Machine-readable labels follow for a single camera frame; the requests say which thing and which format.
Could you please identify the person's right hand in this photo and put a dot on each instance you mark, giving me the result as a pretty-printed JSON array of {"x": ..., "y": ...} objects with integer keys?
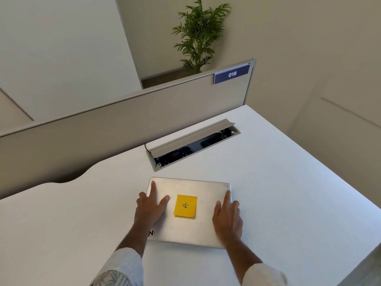
[{"x": 227, "y": 220}]

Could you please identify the person's left hand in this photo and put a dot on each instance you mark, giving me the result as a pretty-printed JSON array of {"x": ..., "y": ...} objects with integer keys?
[{"x": 148, "y": 209}]

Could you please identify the silver laptop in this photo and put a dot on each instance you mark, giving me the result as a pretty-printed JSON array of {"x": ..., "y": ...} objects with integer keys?
[{"x": 193, "y": 232}]

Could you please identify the person's left forearm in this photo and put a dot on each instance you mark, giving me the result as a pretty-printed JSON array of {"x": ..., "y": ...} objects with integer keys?
[{"x": 125, "y": 259}]

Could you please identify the person's right forearm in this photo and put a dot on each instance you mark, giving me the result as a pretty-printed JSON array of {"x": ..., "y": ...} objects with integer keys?
[{"x": 253, "y": 265}]

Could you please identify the white desk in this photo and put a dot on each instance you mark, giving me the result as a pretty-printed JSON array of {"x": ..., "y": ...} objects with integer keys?
[{"x": 282, "y": 190}]

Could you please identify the grey desk partition panel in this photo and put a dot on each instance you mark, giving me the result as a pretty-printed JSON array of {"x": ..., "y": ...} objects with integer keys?
[{"x": 119, "y": 128}]

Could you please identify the yellow sticky note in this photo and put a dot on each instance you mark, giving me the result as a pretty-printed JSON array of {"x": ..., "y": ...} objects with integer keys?
[{"x": 185, "y": 206}]

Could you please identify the blue number sign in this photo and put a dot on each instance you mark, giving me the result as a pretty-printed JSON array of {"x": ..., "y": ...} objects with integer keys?
[{"x": 232, "y": 74}]

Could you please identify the green potted plant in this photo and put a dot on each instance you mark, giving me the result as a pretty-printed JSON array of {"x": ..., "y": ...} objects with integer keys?
[{"x": 198, "y": 32}]

